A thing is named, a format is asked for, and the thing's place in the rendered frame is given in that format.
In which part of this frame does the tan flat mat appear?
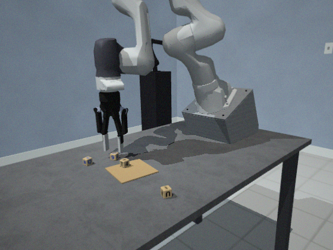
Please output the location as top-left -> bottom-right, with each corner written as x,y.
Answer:
105,159 -> 159,184

